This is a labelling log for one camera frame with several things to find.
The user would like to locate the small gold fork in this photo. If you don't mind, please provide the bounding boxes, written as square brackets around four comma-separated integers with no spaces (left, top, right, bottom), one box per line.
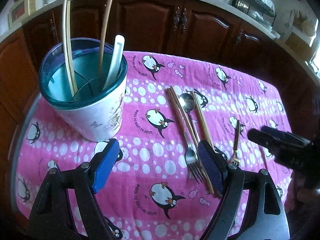
[232,120,240,166]

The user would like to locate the silver fork wooden handle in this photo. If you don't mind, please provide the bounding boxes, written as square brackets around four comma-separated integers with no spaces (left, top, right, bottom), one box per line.
[178,100,205,184]

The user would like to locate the person's right hand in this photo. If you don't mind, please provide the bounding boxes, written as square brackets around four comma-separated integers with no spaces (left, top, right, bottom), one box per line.
[284,172,319,213]

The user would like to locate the pink penguin tablecloth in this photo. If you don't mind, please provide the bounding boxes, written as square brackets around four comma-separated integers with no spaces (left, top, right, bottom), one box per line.
[13,50,295,240]

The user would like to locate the white teal-rimmed utensil holder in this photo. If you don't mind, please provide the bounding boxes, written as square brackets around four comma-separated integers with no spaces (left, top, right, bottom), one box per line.
[39,37,128,142]

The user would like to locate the silver spoon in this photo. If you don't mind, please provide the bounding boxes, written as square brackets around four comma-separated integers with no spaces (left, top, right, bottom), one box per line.
[179,93,200,142]

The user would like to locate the white plastic spoon in holder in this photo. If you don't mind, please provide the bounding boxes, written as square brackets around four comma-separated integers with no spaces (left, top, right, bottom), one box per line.
[103,35,125,89]

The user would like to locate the dark wooden base cabinets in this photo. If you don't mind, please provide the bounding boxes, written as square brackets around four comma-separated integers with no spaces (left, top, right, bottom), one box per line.
[1,0,319,139]

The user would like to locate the black dish drying rack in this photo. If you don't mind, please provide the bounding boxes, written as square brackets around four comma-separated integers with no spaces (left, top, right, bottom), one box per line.
[231,0,277,26]

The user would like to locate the light bamboo chopstick in holder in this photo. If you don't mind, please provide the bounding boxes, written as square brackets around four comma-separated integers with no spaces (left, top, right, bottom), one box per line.
[62,0,73,96]

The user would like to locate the brown chopstick in holder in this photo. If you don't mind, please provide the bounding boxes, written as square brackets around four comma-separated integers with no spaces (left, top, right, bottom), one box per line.
[98,0,113,74]

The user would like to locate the cream microwave oven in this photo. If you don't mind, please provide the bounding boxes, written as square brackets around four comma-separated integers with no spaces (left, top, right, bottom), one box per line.
[8,0,53,28]

